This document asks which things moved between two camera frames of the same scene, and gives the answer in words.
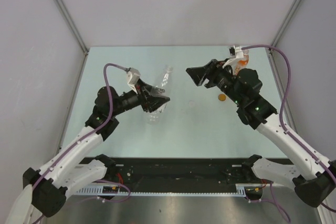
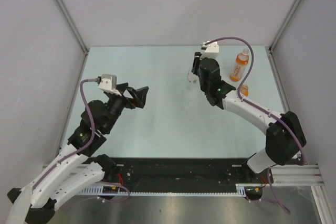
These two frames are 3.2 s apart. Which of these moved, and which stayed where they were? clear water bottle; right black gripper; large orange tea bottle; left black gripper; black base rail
Moved: right black gripper; left black gripper; clear water bottle
Stayed: black base rail; large orange tea bottle
